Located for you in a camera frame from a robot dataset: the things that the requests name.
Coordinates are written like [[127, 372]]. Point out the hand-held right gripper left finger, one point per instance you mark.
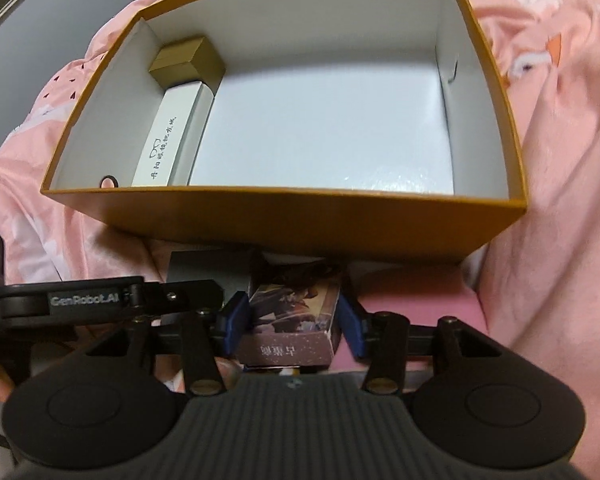
[[234, 322]]

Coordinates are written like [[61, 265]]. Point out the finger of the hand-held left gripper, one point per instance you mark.
[[185, 294]]

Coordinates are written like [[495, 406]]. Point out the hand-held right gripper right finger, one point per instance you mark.
[[351, 325]]

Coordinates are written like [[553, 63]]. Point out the purple printed card box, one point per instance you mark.
[[292, 320]]

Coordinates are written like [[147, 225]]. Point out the orange cardboard box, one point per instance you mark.
[[300, 125]]

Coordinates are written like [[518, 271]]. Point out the long white box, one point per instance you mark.
[[172, 132]]

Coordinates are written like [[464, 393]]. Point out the small gold box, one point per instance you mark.
[[187, 62]]

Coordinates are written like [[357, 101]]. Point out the pink printed blanket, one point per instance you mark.
[[555, 160]]

